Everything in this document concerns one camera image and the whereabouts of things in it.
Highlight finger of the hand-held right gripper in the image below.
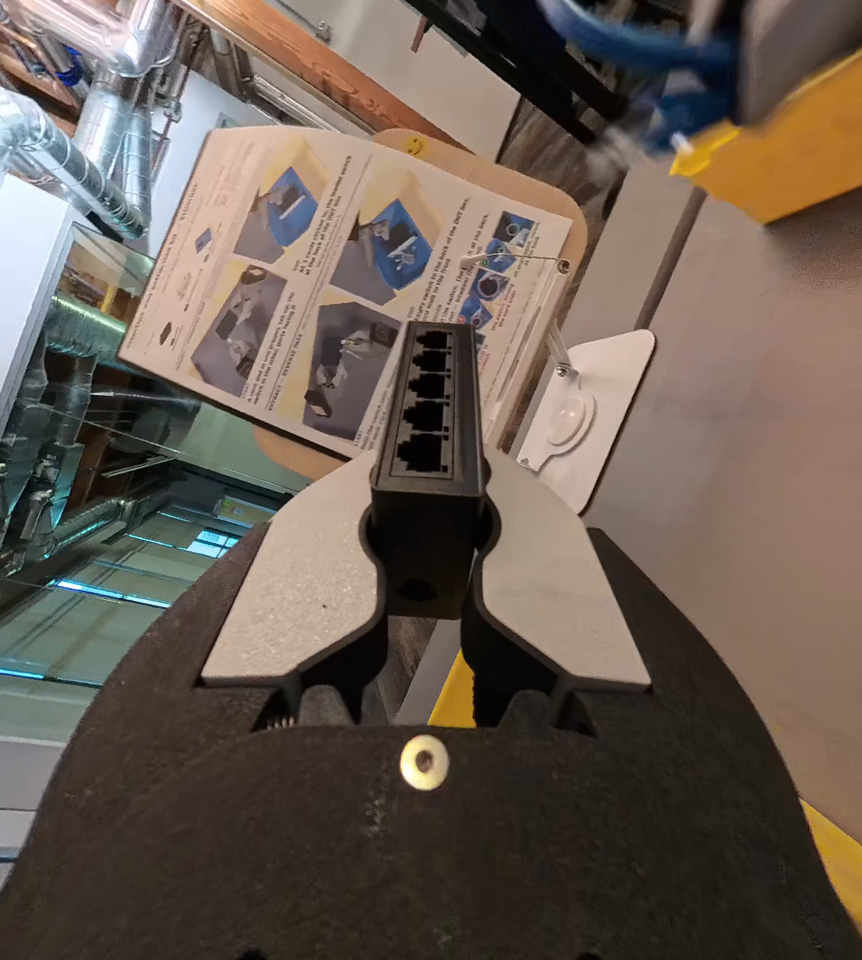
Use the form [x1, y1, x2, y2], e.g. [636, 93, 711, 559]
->
[731, 0, 862, 127]

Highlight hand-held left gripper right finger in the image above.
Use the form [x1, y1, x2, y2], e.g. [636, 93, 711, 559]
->
[461, 452, 653, 726]

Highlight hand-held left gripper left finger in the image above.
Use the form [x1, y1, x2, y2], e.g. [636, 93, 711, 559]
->
[199, 452, 388, 726]

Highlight yellow bin with divider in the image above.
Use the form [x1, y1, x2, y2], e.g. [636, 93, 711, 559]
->
[669, 15, 862, 226]

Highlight black ethernet switch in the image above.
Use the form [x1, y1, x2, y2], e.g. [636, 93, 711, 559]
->
[369, 321, 493, 620]

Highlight blue ethernet cable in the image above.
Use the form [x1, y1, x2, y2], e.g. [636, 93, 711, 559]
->
[536, 0, 743, 160]

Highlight yellow plastic bin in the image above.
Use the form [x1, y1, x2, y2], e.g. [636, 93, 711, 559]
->
[431, 651, 862, 960]

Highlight white stand base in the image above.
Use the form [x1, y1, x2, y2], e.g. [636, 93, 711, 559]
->
[515, 330, 657, 519]

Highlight printed instruction sheet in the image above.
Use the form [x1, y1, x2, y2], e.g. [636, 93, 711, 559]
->
[117, 126, 576, 462]

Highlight wooden beam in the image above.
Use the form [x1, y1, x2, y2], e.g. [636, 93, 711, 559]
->
[172, 0, 477, 155]

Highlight silver ventilation ducts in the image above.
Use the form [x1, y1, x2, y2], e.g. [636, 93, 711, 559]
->
[0, 0, 203, 241]

